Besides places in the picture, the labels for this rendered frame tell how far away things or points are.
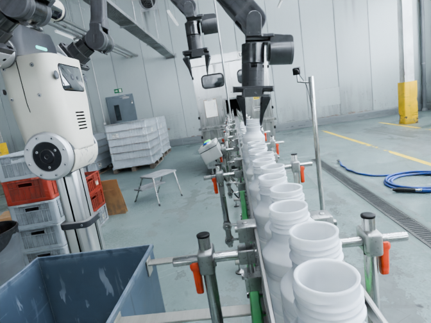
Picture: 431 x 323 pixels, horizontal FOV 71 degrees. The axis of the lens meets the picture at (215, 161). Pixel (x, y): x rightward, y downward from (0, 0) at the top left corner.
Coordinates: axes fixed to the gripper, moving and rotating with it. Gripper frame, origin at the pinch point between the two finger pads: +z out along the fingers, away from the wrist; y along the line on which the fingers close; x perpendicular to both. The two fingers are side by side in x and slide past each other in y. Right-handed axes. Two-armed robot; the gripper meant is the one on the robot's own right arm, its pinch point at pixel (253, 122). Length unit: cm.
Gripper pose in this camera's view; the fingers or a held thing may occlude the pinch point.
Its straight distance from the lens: 81.2
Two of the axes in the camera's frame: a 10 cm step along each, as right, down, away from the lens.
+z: 0.2, 9.8, 1.9
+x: 0.5, -1.9, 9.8
